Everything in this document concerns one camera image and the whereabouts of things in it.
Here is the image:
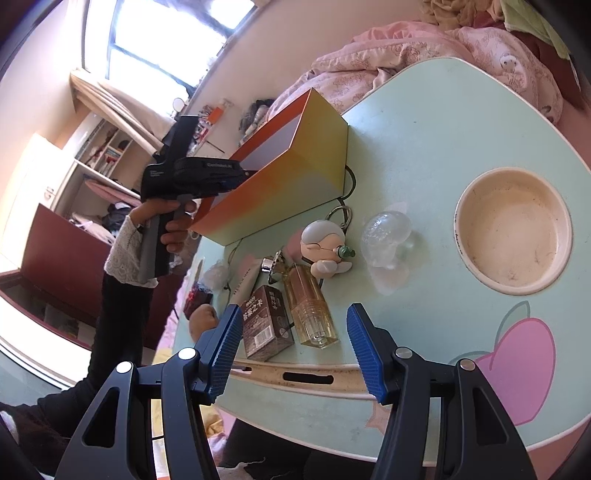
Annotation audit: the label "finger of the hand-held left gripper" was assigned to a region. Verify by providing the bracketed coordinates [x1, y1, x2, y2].
[228, 161, 256, 190]

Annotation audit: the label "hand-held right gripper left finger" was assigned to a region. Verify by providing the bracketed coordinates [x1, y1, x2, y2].
[55, 305, 245, 480]

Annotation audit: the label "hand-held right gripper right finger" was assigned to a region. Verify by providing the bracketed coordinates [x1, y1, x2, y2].
[346, 303, 539, 480]

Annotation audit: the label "peach round toy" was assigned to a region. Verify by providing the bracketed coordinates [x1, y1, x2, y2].
[188, 305, 220, 342]

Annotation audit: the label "orange gradient cardboard box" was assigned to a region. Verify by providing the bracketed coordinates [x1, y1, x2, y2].
[188, 87, 348, 247]

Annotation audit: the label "small brown carton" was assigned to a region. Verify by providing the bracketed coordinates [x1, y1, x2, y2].
[242, 285, 295, 362]

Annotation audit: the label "yellow glass perfume bottle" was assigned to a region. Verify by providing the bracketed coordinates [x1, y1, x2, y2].
[283, 263, 340, 349]

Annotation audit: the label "beige cosmetic tube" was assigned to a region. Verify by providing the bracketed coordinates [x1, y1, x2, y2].
[226, 256, 263, 308]

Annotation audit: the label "white plastic bag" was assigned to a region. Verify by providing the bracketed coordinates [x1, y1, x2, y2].
[201, 259, 232, 291]

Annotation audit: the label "grey-haired figurine toy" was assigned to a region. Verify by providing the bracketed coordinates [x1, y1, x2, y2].
[300, 205, 358, 280]

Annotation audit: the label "clear plastic ball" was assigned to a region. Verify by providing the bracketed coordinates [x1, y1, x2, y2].
[360, 210, 413, 268]

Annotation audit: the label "person's left hand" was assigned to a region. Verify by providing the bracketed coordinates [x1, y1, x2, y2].
[129, 199, 198, 260]

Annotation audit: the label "grey clothes pile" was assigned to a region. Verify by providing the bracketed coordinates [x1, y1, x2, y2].
[238, 97, 278, 134]

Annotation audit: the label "white shelf unit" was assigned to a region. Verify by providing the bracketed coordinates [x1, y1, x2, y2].
[69, 111, 153, 195]

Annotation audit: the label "beige curtain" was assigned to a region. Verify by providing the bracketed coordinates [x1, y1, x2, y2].
[69, 69, 176, 153]

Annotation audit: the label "person's dark trousers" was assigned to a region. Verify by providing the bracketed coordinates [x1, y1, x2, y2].
[222, 415, 379, 480]

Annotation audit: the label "window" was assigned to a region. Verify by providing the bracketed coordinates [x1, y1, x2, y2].
[81, 0, 259, 93]

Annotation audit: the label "dark red wooden footboard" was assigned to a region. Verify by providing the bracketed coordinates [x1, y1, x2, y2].
[0, 203, 116, 352]

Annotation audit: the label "pink floral quilt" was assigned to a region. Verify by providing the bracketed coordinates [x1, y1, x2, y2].
[268, 21, 564, 125]

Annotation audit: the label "tan crumpled clothing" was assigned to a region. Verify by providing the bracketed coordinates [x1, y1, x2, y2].
[418, 0, 504, 28]

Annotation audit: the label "dark red bedsheet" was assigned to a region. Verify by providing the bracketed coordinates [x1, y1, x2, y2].
[522, 28, 583, 107]

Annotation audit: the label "light green hanging cloth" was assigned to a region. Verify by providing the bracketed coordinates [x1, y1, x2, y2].
[501, 0, 573, 56]

